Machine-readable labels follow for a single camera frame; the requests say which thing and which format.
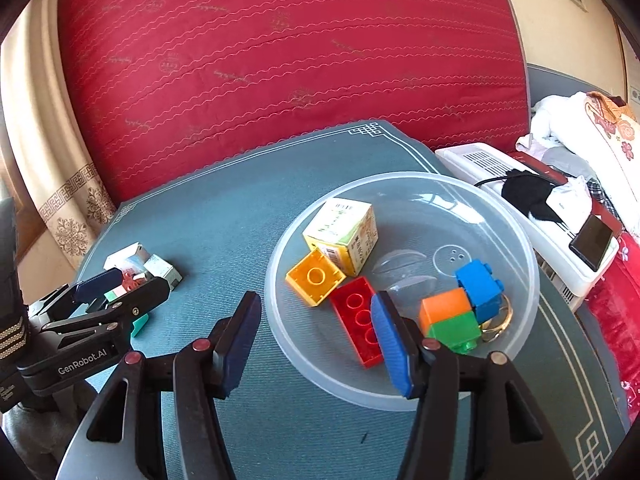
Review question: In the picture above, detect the small white barcode box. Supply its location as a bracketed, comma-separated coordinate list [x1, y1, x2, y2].
[142, 254, 185, 291]

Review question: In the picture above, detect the thin red notebook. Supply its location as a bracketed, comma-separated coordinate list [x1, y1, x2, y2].
[515, 152, 626, 238]

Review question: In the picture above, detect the metal ring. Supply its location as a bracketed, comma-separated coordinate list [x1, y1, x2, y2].
[480, 292, 513, 343]

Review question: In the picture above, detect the red quilted mattress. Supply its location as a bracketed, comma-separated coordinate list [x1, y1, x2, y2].
[57, 0, 531, 206]

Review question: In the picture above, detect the yellow-green ointment box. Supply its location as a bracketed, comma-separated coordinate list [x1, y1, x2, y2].
[302, 199, 377, 278]

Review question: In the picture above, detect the teal cloth-covered desktop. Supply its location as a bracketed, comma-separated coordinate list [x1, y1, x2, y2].
[10, 120, 631, 480]

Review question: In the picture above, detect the grey cloth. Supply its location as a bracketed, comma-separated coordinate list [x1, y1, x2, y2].
[0, 395, 101, 466]

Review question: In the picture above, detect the yellow toy block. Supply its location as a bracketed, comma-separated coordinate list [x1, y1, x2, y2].
[285, 247, 347, 309]

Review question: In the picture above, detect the black smartphone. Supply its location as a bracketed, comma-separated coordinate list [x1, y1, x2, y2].
[569, 213, 617, 272]

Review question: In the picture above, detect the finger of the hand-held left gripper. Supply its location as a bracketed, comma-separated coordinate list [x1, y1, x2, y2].
[42, 276, 172, 351]
[27, 267, 125, 318]

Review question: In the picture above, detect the green and pink toy block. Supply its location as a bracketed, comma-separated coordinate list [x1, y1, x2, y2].
[102, 272, 151, 306]

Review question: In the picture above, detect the white and blue carton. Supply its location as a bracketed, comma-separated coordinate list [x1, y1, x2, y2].
[103, 242, 151, 273]

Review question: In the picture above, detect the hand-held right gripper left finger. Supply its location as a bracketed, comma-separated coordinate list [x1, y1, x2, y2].
[65, 290, 263, 480]

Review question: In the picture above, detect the red floral bedsheet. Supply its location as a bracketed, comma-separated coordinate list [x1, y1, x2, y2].
[585, 232, 640, 421]

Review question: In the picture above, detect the beige patterned curtain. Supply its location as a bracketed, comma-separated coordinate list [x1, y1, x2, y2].
[0, 0, 118, 271]

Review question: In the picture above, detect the blue toy block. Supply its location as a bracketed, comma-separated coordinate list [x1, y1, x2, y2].
[455, 259, 505, 325]

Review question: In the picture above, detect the red toy block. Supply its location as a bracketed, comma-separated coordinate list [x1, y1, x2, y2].
[328, 276, 386, 368]

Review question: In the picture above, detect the black cloth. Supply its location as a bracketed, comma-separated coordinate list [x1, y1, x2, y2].
[501, 170, 566, 223]

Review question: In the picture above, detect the white clothes pile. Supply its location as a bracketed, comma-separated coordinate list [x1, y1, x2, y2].
[516, 92, 601, 153]

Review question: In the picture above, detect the cream floral blanket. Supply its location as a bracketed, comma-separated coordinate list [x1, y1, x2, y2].
[582, 91, 640, 241]

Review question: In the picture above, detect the orange and green toy block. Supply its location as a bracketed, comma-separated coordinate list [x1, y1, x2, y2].
[419, 287, 482, 356]

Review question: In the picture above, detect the clear plastic bowl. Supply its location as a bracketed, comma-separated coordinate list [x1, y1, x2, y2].
[265, 171, 542, 412]

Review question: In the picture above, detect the white slatted appliance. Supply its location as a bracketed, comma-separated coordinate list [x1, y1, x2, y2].
[434, 142, 621, 313]

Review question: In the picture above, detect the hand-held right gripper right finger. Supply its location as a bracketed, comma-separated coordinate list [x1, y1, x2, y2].
[370, 290, 576, 480]

